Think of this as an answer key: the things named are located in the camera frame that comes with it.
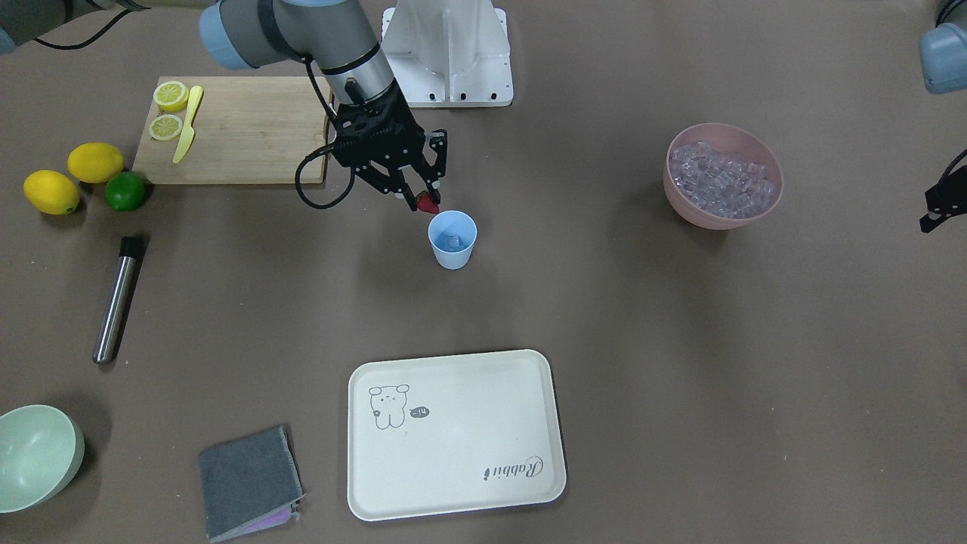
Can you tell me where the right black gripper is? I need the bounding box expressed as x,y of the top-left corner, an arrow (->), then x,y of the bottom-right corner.
332,87 -> 448,212

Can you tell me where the red strawberry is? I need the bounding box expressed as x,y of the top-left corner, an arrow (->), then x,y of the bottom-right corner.
416,190 -> 440,215

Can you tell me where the steel muddler black tip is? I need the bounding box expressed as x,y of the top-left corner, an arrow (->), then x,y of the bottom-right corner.
92,236 -> 146,365

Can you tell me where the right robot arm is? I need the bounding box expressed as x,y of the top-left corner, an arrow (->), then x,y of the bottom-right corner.
169,1 -> 448,214

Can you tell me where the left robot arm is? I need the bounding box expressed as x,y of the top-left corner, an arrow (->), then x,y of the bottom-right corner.
919,1 -> 966,95

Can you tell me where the light blue plastic cup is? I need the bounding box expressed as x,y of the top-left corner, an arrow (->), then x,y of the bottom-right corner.
428,210 -> 479,270

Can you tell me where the pink bowl of ice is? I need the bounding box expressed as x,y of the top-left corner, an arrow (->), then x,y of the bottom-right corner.
663,123 -> 783,230

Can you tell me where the wooden cutting board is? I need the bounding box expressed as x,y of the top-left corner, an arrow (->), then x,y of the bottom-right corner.
132,76 -> 335,185

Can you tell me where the yellow plastic knife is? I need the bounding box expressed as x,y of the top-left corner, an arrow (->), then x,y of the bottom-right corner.
171,85 -> 204,164

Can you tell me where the lemon half upper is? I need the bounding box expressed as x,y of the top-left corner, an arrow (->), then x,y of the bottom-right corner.
153,80 -> 190,113

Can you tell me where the cream rabbit tray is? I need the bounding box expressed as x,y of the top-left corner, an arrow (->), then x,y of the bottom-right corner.
348,349 -> 567,522

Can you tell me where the green lime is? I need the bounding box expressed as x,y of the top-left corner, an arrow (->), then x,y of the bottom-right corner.
104,170 -> 147,212

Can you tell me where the yellow lemon near board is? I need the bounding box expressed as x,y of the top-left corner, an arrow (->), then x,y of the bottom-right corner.
68,142 -> 125,184

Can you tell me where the grey folded cloth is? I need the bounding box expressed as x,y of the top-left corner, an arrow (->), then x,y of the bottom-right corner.
197,425 -> 304,543

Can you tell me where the yellow lemon outer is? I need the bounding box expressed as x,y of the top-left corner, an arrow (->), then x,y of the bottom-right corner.
22,169 -> 82,215

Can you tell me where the mint green bowl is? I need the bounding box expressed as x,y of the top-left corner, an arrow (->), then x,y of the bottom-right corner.
1,405 -> 85,514

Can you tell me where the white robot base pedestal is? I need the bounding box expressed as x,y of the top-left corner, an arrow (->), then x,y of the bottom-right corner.
382,1 -> 514,108

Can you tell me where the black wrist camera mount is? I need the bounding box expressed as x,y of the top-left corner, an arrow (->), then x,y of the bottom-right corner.
919,150 -> 966,233

